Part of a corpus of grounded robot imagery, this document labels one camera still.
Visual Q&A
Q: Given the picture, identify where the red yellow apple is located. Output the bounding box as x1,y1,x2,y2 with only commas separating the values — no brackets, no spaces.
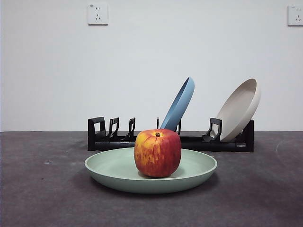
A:
134,129,182,178

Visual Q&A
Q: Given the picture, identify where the green plate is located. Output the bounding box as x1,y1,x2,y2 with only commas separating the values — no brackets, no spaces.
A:
84,147,218,194

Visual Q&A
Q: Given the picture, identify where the blue plate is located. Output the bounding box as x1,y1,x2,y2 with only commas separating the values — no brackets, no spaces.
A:
159,76,196,132

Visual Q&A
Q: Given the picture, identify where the black plate rack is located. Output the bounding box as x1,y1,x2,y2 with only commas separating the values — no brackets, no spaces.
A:
87,116,255,152

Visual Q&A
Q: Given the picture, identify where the beige plate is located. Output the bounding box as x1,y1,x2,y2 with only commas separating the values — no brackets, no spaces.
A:
215,78,262,142

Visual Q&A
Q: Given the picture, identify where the white wall socket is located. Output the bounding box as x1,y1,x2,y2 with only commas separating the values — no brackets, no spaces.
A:
88,4,109,26
287,5,303,26

